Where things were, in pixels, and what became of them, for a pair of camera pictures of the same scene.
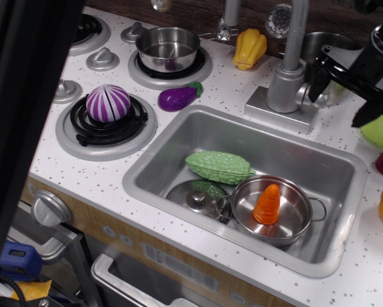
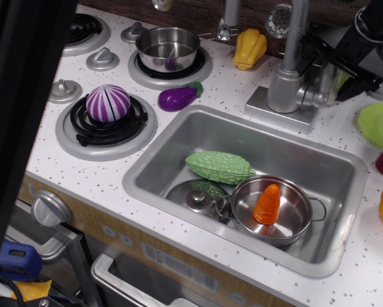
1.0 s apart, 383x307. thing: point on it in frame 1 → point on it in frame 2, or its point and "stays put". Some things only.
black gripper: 339,70 → 364,77
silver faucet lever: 303,97 stays put
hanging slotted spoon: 277,22 stays put
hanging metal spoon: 161,5 stays put
